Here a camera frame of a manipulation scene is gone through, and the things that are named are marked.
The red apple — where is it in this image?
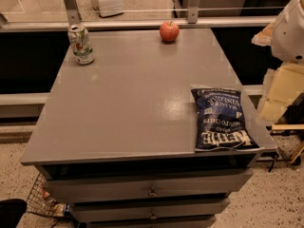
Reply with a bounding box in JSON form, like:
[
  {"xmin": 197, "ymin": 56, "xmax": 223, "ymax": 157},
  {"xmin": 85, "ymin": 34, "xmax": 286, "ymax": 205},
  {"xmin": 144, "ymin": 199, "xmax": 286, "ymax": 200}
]
[{"xmin": 160, "ymin": 21, "xmax": 180, "ymax": 43}]

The top grey drawer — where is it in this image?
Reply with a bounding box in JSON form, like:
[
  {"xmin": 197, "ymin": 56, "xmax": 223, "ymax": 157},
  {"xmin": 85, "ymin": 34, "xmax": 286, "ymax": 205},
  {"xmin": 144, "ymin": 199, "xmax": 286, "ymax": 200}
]
[{"xmin": 45, "ymin": 169, "xmax": 253, "ymax": 203}]

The metal railing post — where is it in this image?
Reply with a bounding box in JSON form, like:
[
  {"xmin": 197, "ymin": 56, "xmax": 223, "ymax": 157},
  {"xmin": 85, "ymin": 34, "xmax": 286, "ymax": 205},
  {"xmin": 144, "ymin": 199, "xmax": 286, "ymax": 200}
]
[
  {"xmin": 64, "ymin": 0, "xmax": 82, "ymax": 25},
  {"xmin": 187, "ymin": 0, "xmax": 200, "ymax": 24}
]

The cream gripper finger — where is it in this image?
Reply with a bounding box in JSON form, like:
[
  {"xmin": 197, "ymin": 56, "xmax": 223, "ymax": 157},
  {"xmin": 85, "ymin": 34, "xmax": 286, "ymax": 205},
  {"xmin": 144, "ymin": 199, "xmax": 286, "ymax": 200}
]
[{"xmin": 257, "ymin": 62, "xmax": 304, "ymax": 123}]

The left metal railing post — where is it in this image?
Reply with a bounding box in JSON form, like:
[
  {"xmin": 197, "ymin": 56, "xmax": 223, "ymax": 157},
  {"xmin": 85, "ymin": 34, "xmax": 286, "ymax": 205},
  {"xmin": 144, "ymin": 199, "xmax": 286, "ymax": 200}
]
[{"xmin": 64, "ymin": 0, "xmax": 82, "ymax": 25}]

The black object bottom left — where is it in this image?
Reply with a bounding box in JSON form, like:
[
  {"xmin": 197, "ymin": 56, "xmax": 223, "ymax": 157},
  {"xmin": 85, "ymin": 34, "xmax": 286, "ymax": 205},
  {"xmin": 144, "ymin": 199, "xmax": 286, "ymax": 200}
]
[{"xmin": 0, "ymin": 199, "xmax": 27, "ymax": 228}]

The right metal railing post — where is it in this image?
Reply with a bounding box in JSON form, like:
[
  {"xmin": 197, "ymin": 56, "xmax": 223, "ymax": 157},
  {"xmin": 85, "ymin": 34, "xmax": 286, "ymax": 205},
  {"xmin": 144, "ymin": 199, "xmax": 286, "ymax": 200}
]
[{"xmin": 187, "ymin": 0, "xmax": 200, "ymax": 24}]

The wire mesh basket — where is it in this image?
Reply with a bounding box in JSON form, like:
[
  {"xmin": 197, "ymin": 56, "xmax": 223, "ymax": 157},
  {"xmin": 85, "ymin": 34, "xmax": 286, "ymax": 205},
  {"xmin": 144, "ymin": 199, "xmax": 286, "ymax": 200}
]
[{"xmin": 27, "ymin": 174, "xmax": 69, "ymax": 218}]

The blue Kettle chip bag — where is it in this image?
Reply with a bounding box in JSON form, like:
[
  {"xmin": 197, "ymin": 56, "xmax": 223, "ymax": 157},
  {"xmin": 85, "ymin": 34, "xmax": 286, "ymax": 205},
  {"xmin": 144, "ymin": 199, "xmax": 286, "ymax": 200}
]
[{"xmin": 191, "ymin": 88, "xmax": 259, "ymax": 151}]

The grey drawer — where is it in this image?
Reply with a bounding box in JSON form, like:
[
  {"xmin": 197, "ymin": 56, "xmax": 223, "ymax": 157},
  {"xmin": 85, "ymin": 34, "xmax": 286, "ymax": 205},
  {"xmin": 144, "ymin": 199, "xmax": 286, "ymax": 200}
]
[
  {"xmin": 71, "ymin": 198, "xmax": 230, "ymax": 222},
  {"xmin": 45, "ymin": 169, "xmax": 253, "ymax": 203},
  {"xmin": 86, "ymin": 216, "xmax": 216, "ymax": 228}
]

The bottom grey drawer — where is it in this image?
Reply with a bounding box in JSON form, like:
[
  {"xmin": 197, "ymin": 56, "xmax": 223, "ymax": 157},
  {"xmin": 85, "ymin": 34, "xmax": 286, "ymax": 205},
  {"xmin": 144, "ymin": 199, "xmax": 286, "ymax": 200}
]
[{"xmin": 86, "ymin": 216, "xmax": 216, "ymax": 228}]

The green white 7up can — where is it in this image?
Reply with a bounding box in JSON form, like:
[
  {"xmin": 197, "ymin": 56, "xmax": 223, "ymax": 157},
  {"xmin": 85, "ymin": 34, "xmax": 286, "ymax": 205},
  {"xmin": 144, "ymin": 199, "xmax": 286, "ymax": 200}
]
[{"xmin": 67, "ymin": 24, "xmax": 95, "ymax": 65}]

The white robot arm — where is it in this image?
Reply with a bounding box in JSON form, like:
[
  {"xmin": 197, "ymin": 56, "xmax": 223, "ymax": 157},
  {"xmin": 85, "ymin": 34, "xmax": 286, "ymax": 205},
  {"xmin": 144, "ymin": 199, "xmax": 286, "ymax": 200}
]
[{"xmin": 252, "ymin": 0, "xmax": 304, "ymax": 123}]

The middle grey drawer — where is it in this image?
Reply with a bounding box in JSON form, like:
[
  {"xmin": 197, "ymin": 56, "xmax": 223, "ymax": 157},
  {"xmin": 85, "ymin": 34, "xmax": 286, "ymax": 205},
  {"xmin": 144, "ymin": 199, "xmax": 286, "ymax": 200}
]
[{"xmin": 71, "ymin": 198, "xmax": 230, "ymax": 222}]

